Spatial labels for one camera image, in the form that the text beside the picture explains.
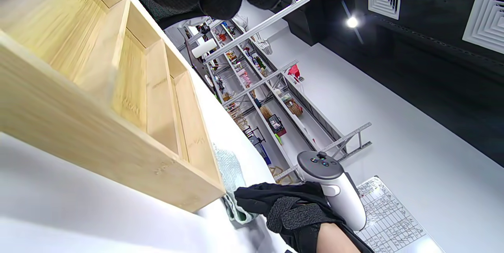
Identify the person's right hand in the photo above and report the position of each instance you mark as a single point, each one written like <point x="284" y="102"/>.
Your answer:
<point x="291" y="213"/>

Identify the black white controller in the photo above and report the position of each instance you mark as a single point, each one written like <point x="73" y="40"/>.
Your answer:
<point x="342" y="198"/>

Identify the green fish scale cleaning cloth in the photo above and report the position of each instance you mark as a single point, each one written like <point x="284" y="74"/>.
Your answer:
<point x="232" y="174"/>

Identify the person's right forearm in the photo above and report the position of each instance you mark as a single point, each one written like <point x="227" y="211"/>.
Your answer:
<point x="334" y="241"/>

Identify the white cylindrical bottle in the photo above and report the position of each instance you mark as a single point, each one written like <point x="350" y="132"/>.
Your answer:
<point x="204" y="48"/>

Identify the printed paper sheet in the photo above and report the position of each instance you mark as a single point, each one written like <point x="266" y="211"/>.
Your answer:
<point x="393" y="221"/>

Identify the metal shelving rack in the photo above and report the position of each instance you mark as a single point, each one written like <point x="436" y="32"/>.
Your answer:
<point x="260" y="99"/>

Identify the ceiling light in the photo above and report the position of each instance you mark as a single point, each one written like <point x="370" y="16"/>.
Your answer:
<point x="352" y="22"/>

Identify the wooden cutlery tray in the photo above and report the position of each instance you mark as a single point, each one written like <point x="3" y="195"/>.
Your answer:
<point x="78" y="87"/>

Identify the white metal frame beam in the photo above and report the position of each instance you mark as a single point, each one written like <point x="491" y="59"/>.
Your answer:
<point x="260" y="27"/>

